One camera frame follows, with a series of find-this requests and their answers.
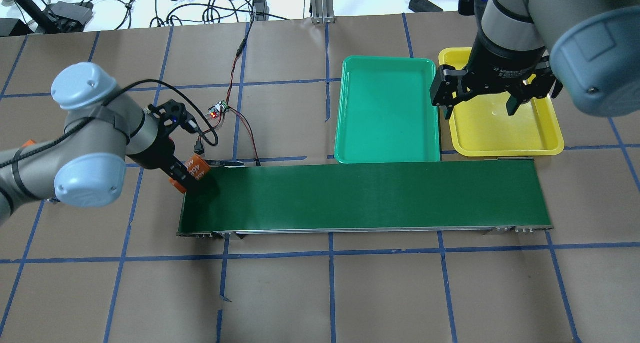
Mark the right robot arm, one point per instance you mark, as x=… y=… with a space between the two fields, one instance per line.
x=531 y=49

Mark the green conveyor belt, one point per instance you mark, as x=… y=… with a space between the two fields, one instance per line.
x=372 y=197

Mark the small controller circuit board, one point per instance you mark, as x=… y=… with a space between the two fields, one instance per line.
x=218 y=109

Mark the orange cylinder labelled 4680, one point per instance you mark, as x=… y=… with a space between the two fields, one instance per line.
x=197 y=167

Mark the yellow plastic tray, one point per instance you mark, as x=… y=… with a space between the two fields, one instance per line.
x=482 y=127

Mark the black power adapter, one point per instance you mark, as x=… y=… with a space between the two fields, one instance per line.
x=424 y=6

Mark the aluminium frame post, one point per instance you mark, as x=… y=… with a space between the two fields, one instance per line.
x=322 y=12

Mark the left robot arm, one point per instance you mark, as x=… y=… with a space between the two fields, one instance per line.
x=86 y=166

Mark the green plastic tray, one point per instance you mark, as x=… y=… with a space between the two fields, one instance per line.
x=385 y=112

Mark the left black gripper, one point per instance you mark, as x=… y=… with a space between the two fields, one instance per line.
x=156 y=154

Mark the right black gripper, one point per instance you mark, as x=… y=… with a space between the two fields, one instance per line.
x=501 y=58

